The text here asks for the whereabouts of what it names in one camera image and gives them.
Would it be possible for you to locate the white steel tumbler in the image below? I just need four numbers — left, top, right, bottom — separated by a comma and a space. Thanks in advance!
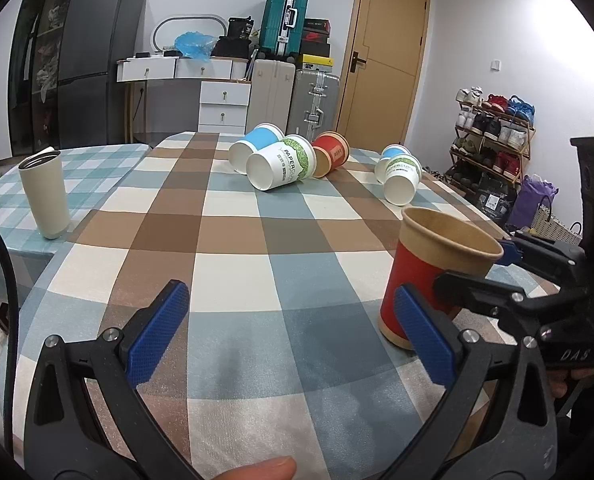
18, 147, 71, 240

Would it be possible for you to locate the dark grey refrigerator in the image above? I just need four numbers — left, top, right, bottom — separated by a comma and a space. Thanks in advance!
57, 0, 145, 148

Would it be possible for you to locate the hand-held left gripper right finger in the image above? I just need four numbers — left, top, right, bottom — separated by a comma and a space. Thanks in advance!
379, 284, 560, 480

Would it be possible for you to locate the beige suitcase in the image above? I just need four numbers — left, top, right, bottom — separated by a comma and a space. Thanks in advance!
249, 59, 298, 136

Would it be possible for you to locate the green leaf paper cup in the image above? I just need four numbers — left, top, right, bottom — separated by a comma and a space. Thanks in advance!
383, 155, 423, 206
245, 135, 318, 192

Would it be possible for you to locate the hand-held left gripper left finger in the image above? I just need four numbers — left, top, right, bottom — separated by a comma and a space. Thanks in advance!
30, 280, 203, 480

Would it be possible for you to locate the silver suitcase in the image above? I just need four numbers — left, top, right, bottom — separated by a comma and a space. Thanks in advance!
289, 67, 341, 143

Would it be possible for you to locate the black shopping bag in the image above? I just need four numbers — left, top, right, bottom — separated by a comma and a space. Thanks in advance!
477, 172, 518, 223

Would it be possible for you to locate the woven basket bag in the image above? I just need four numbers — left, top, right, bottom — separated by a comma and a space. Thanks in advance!
532, 195, 585, 246

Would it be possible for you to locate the stack of shoe boxes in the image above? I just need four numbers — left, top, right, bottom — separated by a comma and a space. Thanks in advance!
297, 19, 335, 72

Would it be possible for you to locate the purple bag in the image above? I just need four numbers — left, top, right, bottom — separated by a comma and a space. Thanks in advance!
507, 174, 560, 228

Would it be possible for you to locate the wooden door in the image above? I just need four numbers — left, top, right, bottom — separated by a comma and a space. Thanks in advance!
334, 0, 432, 148

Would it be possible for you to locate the person's left hand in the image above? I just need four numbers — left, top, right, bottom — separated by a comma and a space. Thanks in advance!
212, 455, 298, 480

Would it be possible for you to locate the person's right hand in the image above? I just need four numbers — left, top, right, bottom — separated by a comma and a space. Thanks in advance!
547, 365, 594, 413

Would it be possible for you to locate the large blue paper cup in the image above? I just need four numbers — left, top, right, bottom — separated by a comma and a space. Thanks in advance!
228, 123, 285, 176

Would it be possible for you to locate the white vanity dresser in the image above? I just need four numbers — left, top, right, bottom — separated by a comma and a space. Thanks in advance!
116, 56, 253, 136

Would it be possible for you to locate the brown blue plaid tablecloth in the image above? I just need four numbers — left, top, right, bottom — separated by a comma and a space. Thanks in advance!
12, 131, 562, 480

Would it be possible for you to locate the teal checkered tablecloth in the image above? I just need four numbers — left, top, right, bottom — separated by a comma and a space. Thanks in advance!
0, 143, 150, 306

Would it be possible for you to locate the small blue paper cup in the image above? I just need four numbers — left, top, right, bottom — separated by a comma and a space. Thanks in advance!
374, 144, 412, 184

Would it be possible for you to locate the green suitcase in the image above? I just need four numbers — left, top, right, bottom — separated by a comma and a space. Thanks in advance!
259, 0, 310, 63

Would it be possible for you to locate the wooden shoe rack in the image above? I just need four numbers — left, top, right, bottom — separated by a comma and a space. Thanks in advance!
444, 87, 536, 196

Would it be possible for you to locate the black glass display cabinet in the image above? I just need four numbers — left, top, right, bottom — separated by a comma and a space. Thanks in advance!
8, 0, 85, 151

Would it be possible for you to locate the group of assorted shoes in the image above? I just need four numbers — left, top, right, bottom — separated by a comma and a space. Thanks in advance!
447, 87, 535, 188

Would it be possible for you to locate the oval mirror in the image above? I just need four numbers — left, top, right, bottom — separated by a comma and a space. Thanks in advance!
152, 15, 228, 58

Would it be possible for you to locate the blue plastic bag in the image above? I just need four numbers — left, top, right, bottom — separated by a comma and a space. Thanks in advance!
174, 31, 217, 63

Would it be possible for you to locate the red kraft paper cup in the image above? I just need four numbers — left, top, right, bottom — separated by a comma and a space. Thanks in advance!
378, 206, 505, 351
311, 131, 351, 179

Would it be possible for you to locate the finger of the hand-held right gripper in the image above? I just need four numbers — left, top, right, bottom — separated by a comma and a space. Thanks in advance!
497, 233, 586, 289
433, 270, 588, 341

